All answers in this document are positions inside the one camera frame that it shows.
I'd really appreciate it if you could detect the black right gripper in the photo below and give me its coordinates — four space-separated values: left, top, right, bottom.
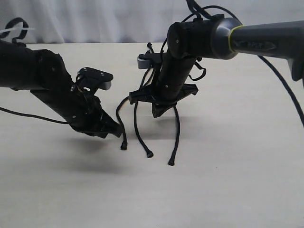
129 53 198 118

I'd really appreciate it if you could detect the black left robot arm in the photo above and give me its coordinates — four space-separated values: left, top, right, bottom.
0 41 122 138

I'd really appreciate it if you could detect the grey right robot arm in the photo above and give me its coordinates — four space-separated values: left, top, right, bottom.
129 18 304 117

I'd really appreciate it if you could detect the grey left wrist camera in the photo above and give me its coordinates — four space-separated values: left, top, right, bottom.
76 67 114 92

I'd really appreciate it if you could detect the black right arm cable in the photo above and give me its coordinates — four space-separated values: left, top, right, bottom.
161 0 304 129

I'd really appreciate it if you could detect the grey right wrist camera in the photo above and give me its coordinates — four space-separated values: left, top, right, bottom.
137 52 162 69

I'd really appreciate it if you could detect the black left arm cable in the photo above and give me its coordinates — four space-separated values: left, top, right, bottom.
0 18 69 124

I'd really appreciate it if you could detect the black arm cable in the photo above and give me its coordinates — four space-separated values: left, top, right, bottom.
161 0 304 129
0 18 69 124

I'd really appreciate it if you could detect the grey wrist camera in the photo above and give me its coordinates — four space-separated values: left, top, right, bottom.
137 52 162 69
76 67 114 92

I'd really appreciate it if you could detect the white backdrop curtain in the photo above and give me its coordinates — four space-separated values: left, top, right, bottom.
0 0 304 43

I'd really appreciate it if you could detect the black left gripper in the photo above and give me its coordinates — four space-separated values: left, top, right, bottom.
30 66 122 138

